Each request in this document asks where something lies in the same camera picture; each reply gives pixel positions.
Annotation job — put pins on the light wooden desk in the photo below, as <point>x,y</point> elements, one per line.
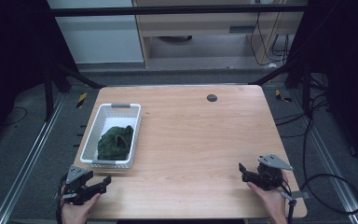
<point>199,25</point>

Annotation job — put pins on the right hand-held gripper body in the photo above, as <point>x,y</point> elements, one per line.
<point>270,174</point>

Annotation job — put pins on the white cabinet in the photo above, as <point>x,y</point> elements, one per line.
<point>99,40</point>

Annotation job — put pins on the person's left hand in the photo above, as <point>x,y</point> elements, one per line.
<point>76,213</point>

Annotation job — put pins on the yellow black striped tape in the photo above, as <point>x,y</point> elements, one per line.
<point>280,95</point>
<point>81,99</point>

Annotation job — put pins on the dark round table grommet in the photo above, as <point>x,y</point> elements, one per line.
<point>212,98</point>

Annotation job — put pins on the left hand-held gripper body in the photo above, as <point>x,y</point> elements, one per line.
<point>74,174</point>

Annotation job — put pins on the dark green cloth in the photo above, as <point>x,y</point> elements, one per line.
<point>115,144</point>

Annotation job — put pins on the black curtain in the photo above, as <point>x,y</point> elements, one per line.
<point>348,62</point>
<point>12,46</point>

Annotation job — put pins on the person's right hand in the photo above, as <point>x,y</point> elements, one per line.
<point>272,202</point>

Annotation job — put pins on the black horizontal frame bar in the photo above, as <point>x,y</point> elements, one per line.
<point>167,10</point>

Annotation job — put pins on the aluminium floor rail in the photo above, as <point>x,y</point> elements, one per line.
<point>31,155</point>
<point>326,155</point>

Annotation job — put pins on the black metal stand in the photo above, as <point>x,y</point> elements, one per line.
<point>48,93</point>
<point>306,90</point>

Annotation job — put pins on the white plastic basket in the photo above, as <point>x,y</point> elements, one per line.
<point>112,119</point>

